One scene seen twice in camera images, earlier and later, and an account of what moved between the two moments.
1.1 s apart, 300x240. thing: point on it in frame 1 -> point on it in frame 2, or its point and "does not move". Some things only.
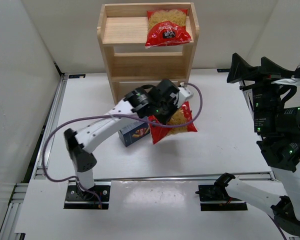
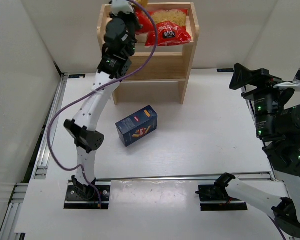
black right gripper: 261,75 -> 258,74
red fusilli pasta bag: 183,115 -> 147,25
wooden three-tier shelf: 122,30 does not move
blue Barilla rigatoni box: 132,133 does not move
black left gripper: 163,107 -> 129,16
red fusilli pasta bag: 167,27 does not move
